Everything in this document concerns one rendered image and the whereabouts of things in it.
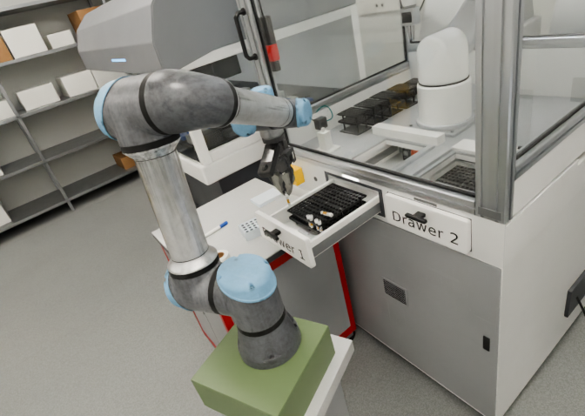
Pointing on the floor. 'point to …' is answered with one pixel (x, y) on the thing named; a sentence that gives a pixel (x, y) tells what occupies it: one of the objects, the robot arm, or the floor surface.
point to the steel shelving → (50, 108)
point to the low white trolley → (345, 327)
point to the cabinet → (467, 304)
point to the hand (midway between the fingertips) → (285, 192)
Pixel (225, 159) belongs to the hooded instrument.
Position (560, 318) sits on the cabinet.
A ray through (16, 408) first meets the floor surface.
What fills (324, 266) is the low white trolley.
